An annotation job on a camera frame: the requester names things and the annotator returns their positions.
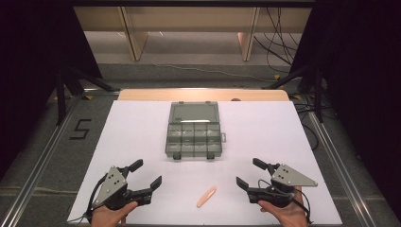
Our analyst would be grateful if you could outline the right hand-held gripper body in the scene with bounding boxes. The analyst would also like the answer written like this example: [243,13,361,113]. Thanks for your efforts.
[247,163,319,209]

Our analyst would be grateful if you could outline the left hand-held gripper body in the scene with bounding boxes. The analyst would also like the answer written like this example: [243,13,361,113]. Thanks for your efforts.
[93,166,153,211]

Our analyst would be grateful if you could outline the person's right hand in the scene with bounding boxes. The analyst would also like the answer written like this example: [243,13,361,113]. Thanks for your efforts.
[257,185,308,227]

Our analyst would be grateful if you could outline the person's left hand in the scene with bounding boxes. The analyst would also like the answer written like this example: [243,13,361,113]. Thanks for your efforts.
[90,201,140,227]

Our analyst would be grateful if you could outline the white table sheet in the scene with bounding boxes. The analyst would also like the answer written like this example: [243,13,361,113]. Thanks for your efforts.
[67,99,344,226]

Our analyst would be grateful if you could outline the thin peach stick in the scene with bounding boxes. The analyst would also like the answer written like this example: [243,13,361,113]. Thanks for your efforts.
[196,185,218,209]

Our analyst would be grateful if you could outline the grey clear compartment box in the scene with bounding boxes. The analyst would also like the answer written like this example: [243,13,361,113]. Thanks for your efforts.
[165,100,228,161]

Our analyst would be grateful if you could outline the black metal stand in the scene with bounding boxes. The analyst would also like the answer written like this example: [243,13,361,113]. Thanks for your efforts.
[54,64,121,126]
[260,64,326,124]

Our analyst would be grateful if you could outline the black curtain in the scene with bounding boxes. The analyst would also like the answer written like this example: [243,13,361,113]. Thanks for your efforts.
[288,0,401,212]
[0,0,103,181]

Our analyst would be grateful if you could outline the light wooden desk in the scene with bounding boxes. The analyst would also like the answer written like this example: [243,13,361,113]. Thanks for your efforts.
[73,6,314,62]

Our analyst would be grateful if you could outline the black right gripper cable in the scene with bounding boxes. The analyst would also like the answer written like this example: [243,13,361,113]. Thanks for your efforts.
[257,179,313,225]

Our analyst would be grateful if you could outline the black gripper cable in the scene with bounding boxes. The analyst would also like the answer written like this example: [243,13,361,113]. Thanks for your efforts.
[257,179,313,225]
[66,173,109,225]

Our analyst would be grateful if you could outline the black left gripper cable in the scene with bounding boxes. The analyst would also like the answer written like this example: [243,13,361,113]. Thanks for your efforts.
[66,173,109,225]

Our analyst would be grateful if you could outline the metal floor rail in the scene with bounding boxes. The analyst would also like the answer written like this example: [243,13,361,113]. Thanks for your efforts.
[305,111,379,227]
[0,88,121,227]

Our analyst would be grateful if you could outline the black floor cables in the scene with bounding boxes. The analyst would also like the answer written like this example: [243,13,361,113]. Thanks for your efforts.
[288,93,335,152]

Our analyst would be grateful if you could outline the white floor cable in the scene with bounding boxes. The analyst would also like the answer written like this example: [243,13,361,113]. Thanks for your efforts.
[152,61,270,83]

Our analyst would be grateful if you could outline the hanging black cables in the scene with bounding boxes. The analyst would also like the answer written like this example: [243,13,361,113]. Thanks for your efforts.
[253,7,301,74]

